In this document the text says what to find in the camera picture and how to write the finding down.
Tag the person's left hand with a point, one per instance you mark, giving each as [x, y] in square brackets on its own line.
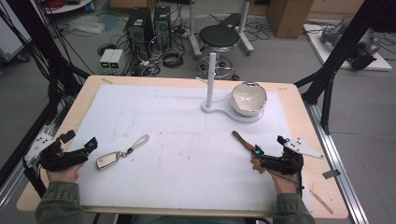
[65, 174]

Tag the white table mat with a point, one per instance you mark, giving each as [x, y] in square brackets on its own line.
[186, 174]

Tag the brown cardboard box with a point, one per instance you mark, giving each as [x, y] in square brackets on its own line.
[288, 17]

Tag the small black computer tower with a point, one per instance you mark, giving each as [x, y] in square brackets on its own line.
[162, 26]

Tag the aluminium rail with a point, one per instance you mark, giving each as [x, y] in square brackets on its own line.
[12, 186]
[339, 174]

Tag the clear plastic bag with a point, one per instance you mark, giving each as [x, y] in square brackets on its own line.
[86, 24]

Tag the large black computer tower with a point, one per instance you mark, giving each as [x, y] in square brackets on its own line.
[139, 29]

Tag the thin wooden stick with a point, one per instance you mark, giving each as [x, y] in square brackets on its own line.
[321, 202]

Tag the white ceramic bowl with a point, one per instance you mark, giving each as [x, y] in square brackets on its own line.
[249, 99]

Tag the round white table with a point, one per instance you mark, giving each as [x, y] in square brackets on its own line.
[68, 6]

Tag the grey tape piece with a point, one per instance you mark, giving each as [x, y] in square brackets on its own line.
[331, 174]

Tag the white bench power supply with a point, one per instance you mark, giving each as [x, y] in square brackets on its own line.
[115, 61]
[106, 60]

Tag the white board with grey machine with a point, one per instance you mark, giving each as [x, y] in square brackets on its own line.
[348, 46]

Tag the person's right hand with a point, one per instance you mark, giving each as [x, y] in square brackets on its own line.
[286, 183]

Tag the white key stand with pole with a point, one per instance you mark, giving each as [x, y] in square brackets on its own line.
[222, 109]

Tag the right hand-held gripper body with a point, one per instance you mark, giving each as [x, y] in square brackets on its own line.
[280, 164]

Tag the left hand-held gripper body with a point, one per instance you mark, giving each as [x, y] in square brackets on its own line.
[54, 158]

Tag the black metal frame struts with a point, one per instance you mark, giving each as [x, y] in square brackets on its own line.
[342, 46]

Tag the black round stool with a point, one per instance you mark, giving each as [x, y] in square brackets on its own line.
[219, 36]

